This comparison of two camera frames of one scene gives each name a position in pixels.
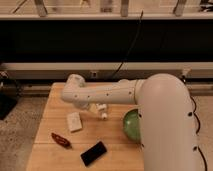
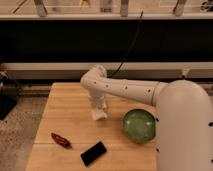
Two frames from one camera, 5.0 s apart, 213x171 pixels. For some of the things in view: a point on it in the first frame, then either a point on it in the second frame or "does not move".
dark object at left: x=10 y=93 does not move
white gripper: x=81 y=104 to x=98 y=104
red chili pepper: x=61 y=140 does not move
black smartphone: x=94 y=153 does not move
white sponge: x=74 y=121 to x=98 y=114
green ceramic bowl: x=131 y=125 does not move
